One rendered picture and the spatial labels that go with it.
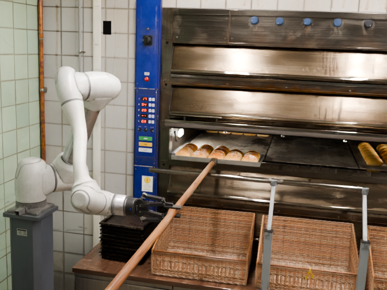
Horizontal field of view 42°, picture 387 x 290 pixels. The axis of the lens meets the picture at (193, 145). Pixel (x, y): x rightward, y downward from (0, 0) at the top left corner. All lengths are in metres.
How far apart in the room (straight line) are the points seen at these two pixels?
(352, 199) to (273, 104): 0.75
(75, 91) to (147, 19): 1.04
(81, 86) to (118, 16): 1.05
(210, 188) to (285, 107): 0.70
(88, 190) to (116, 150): 1.39
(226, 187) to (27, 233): 1.25
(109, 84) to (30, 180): 0.66
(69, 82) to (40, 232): 0.84
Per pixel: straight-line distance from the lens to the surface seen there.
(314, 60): 3.12
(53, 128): 3.55
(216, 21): 3.17
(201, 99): 3.19
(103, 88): 2.41
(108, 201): 2.17
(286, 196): 3.23
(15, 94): 3.30
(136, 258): 1.68
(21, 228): 2.77
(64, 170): 2.73
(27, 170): 2.69
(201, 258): 2.90
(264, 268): 2.75
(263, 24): 3.14
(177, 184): 3.31
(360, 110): 3.15
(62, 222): 3.70
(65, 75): 2.36
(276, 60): 3.12
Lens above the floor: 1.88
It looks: 11 degrees down
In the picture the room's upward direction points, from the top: 2 degrees clockwise
